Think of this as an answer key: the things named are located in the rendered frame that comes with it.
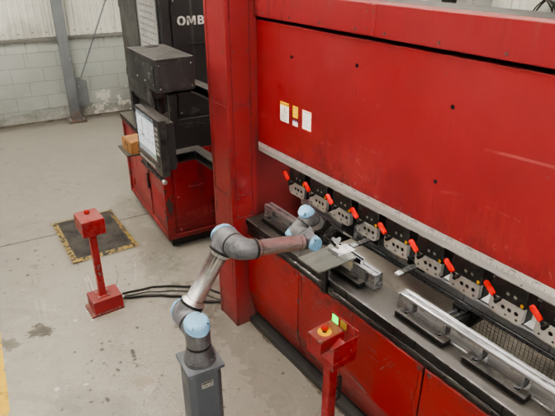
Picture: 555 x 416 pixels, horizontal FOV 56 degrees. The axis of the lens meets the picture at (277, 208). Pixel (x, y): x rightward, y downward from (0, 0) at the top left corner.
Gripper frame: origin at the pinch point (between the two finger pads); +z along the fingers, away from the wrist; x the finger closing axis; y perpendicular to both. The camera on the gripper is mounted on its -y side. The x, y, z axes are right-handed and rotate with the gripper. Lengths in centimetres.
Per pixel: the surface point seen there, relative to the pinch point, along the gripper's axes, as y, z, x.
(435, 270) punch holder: 15, -10, -64
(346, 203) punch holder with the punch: 20.5, -16.1, -2.6
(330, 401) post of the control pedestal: -65, 35, -36
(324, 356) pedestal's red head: -48, 4, -36
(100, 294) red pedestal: -127, 12, 161
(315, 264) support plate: -14.6, -6.2, -3.4
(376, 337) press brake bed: -24, 21, -42
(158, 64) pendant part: 18, -99, 100
